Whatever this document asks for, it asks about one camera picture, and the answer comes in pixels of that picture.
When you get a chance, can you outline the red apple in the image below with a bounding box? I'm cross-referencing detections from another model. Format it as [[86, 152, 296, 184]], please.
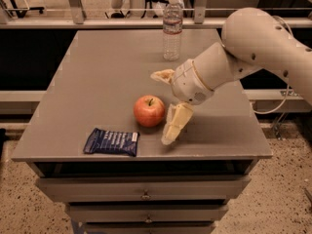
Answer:
[[134, 96, 165, 128]]

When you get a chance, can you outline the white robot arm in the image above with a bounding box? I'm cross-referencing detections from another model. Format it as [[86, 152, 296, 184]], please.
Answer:
[[151, 8, 312, 145]]

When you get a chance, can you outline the grey drawer cabinet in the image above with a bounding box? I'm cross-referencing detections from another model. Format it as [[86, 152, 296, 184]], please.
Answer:
[[13, 30, 271, 234]]

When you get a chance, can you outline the grey metal railing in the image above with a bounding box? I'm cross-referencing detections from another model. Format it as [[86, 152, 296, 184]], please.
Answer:
[[0, 0, 312, 29]]

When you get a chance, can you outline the white cable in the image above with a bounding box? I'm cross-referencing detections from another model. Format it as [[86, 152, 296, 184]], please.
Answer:
[[253, 15, 295, 115]]

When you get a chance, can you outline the bottom grey drawer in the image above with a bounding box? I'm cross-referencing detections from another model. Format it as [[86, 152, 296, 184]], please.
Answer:
[[84, 222, 215, 234]]

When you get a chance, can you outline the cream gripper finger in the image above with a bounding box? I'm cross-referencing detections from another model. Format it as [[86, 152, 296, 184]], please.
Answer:
[[161, 102, 193, 145], [150, 69, 175, 85]]

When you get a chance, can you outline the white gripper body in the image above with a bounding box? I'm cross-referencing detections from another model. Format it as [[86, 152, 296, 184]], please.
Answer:
[[171, 59, 214, 105]]

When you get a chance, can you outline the top grey drawer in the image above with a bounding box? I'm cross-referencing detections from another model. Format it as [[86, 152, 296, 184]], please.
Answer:
[[36, 175, 251, 203]]

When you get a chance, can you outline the middle grey drawer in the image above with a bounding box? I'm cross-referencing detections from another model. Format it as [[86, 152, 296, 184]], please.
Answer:
[[65, 204, 228, 223]]

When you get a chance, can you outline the clear plastic water bottle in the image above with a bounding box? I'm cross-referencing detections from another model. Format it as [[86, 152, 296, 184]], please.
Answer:
[[163, 0, 183, 61]]

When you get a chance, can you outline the grey drawer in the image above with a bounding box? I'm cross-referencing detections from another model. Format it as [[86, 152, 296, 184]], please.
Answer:
[[65, 204, 228, 223], [36, 175, 251, 203], [84, 222, 215, 234]]

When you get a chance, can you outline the blue rxbar blueberry wrapper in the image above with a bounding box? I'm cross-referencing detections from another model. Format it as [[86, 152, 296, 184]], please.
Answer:
[[83, 128, 139, 157]]

